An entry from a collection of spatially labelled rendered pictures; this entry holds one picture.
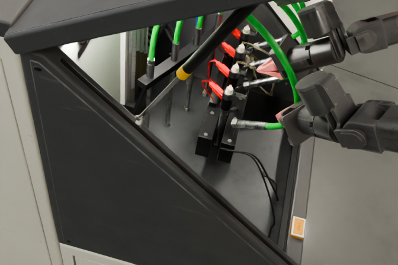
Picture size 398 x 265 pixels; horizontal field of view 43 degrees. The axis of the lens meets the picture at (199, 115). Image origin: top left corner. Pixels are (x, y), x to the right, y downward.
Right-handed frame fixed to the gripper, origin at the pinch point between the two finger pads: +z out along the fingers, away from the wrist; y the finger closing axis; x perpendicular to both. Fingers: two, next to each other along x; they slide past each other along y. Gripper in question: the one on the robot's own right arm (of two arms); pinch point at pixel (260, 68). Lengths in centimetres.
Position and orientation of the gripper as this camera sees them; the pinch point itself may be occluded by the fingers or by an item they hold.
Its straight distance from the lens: 115.6
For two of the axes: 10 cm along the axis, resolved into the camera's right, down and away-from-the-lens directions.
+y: -5.2, -7.7, -3.7
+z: -7.1, 1.4, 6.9
